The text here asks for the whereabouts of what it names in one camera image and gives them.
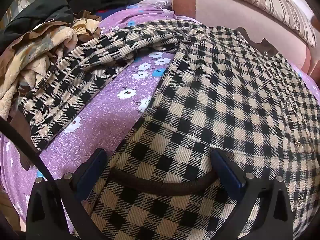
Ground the black beige checkered jacket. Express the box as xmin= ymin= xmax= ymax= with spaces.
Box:
xmin=19 ymin=20 xmax=319 ymax=239

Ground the black clothes pile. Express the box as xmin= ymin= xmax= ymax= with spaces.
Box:
xmin=0 ymin=0 xmax=147 ymax=53

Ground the pink padded headboard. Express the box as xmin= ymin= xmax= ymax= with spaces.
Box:
xmin=172 ymin=0 xmax=311 ymax=73

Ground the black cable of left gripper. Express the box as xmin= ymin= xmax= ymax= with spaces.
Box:
xmin=0 ymin=116 xmax=57 ymax=183

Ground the blue red garment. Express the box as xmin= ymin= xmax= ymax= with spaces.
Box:
xmin=94 ymin=5 xmax=139 ymax=20

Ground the purple floral bed sheet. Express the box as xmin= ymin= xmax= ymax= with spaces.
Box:
xmin=0 ymin=3 xmax=320 ymax=233

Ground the beige brown fleece blanket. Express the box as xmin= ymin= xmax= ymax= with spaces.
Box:
xmin=1 ymin=10 xmax=101 ymax=119

